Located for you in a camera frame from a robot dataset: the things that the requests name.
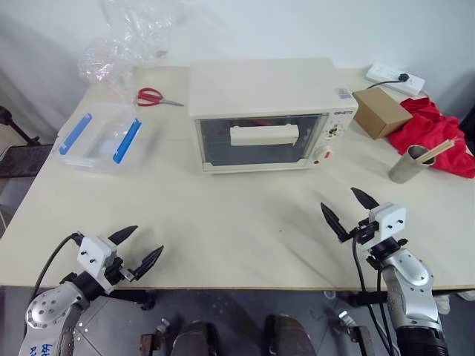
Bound glass oven door with handle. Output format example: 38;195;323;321
195;113;328;168

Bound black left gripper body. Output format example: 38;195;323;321
104;255;135;287

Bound white round oven knob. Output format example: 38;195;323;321
312;145;333;162

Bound dark rounded shape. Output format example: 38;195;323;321
174;320;220;356
263;314;312;356

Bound brown cardboard box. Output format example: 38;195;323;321
351;88;414;140

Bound clear crumpled plastic bag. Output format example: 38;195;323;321
76;0;187;94

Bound red handled scissors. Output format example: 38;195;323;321
134;87;186;109

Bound wooden chopsticks pair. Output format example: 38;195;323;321
418;138;457;165

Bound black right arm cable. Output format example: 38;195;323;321
351;236;395;356

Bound black plug with cable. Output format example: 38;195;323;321
365;73;410;91

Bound metal cup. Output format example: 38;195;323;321
387;145;439;185

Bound black metal stand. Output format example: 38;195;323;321
0;105;42;146

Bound red cloth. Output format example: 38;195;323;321
387;96;475;181

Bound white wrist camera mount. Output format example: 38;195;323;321
76;234;118;294
367;201;407;254

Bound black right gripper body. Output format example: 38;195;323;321
348;218;379;245

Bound black table clamp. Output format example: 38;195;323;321
109;289;157;312
347;290;389;308

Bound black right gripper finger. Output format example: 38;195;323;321
350;187;381;211
320;202;353;244

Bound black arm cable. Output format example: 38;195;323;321
32;231;83;298
351;236;395;356

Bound white shoe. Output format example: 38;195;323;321
435;294;453;317

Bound clear container with blue clips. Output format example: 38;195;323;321
51;103;144;176

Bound white power strip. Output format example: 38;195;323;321
364;62;426;96

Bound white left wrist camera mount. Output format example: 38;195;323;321
76;234;118;294

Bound white toaster oven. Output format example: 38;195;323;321
188;57;360;176

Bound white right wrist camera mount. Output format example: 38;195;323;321
367;201;407;254

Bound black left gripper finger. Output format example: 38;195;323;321
130;244;166;281
109;225;140;245

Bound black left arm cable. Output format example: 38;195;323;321
32;231;83;298

